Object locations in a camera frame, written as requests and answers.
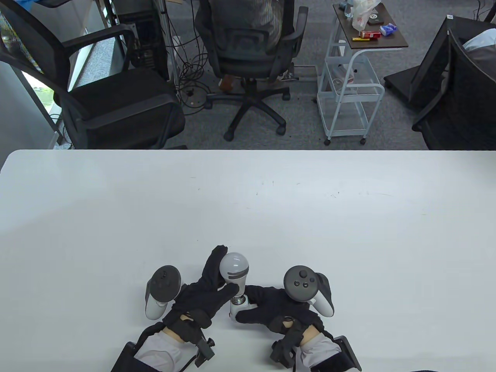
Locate silver metal frame post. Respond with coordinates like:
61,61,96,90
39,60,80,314
155,0,183,91

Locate black computer tower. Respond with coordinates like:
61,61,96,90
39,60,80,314
114,0,171,82

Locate tangle of black cables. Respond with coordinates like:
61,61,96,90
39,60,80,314
167,35,217,117

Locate white rolling cart brown top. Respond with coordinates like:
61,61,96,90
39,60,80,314
317,2,409,146

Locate grey white handheld controller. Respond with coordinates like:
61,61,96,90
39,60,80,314
145,265,182,320
284,265,334,318

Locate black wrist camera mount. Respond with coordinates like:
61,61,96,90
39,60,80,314
112,315,216,372
270,322,363,372

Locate black high-back office chair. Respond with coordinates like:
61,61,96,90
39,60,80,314
412,29,496,150

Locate white light bulb socket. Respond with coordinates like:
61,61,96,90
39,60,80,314
229,298,259,322

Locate black mesh armchair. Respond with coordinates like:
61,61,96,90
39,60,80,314
0,0,186,150

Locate person's left hand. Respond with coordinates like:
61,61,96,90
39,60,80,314
162,245,240,329

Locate person's left forearm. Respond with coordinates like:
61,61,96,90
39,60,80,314
134,325,186,372

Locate black swivel office chair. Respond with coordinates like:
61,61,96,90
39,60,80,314
195,0,309,141

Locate person's right forearm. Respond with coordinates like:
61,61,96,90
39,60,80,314
294,325,342,369

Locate white light bulb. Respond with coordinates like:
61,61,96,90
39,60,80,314
219,252,250,305

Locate white plastic bag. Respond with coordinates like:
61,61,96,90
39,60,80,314
345,0,382,31

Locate person's right hand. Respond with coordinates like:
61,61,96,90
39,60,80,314
236,285,324,334

